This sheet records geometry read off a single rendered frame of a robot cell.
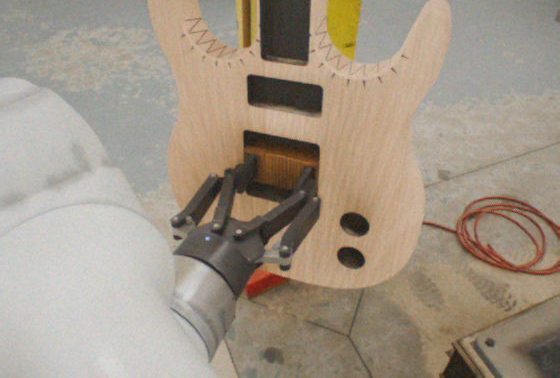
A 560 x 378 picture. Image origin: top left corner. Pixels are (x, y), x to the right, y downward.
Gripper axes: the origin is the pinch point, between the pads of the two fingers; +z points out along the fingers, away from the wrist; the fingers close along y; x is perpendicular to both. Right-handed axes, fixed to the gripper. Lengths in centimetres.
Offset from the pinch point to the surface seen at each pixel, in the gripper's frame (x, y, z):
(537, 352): -84, 54, 59
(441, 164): -98, 18, 172
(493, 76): -84, 36, 263
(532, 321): -87, 53, 73
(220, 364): -31.1, -6.3, -8.3
